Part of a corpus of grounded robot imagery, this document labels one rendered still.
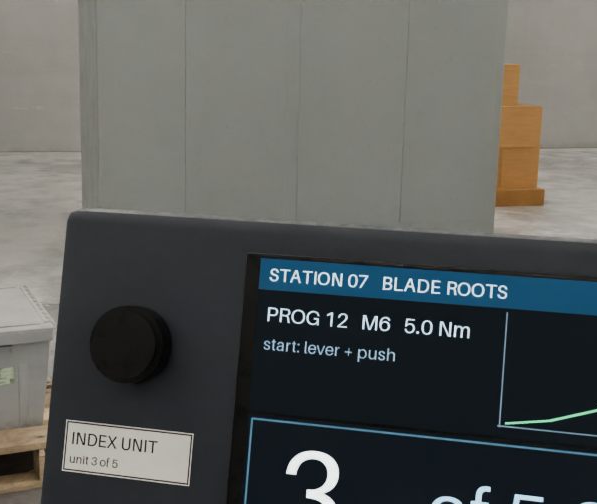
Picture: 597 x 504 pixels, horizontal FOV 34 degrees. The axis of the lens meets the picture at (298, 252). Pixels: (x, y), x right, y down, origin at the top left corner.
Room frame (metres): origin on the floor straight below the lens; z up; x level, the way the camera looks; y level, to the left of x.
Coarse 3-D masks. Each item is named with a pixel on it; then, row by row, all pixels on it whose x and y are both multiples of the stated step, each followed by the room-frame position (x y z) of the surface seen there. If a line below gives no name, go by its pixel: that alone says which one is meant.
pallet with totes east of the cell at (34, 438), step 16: (48, 384) 3.29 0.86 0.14; (48, 400) 3.13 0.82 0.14; (48, 416) 2.99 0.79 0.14; (0, 432) 2.84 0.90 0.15; (16, 432) 2.84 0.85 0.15; (32, 432) 2.85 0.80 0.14; (0, 448) 2.72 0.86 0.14; (16, 448) 2.74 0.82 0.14; (32, 448) 2.76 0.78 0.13; (0, 480) 2.77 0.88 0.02; (16, 480) 2.77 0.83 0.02; (32, 480) 2.77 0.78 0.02
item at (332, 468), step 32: (256, 416) 0.33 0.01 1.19; (256, 448) 0.33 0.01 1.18; (288, 448) 0.33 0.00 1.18; (320, 448) 0.33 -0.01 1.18; (352, 448) 0.33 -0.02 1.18; (384, 448) 0.32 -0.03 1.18; (256, 480) 0.33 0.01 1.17; (288, 480) 0.33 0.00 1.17; (320, 480) 0.32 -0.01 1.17; (352, 480) 0.32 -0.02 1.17
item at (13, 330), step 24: (0, 288) 3.34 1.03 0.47; (24, 288) 3.36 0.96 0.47; (0, 312) 3.04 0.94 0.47; (24, 312) 3.05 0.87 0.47; (0, 336) 2.82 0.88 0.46; (24, 336) 2.85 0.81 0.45; (48, 336) 2.88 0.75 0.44; (0, 360) 2.84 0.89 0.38; (24, 360) 2.87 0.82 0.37; (48, 360) 2.90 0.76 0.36; (0, 384) 2.84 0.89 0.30; (24, 384) 2.87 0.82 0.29; (0, 408) 2.85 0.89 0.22; (24, 408) 2.88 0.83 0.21
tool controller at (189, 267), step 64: (64, 256) 0.37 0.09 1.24; (128, 256) 0.36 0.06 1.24; (192, 256) 0.36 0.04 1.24; (256, 256) 0.35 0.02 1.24; (320, 256) 0.35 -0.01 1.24; (384, 256) 0.34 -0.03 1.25; (448, 256) 0.34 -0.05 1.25; (512, 256) 0.33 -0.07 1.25; (576, 256) 0.33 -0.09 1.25; (64, 320) 0.36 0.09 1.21; (128, 320) 0.34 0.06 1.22; (192, 320) 0.35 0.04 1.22; (256, 320) 0.34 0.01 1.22; (320, 320) 0.34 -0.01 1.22; (384, 320) 0.33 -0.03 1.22; (448, 320) 0.33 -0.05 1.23; (512, 320) 0.33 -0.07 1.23; (576, 320) 0.32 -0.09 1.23; (64, 384) 0.35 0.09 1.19; (128, 384) 0.35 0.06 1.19; (192, 384) 0.34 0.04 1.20; (256, 384) 0.34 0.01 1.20; (320, 384) 0.33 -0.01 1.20; (384, 384) 0.33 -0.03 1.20; (448, 384) 0.32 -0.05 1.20; (512, 384) 0.32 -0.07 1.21; (576, 384) 0.32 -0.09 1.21; (64, 448) 0.35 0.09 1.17; (128, 448) 0.34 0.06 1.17; (192, 448) 0.34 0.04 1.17; (448, 448) 0.32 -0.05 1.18; (512, 448) 0.31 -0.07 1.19; (576, 448) 0.31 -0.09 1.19
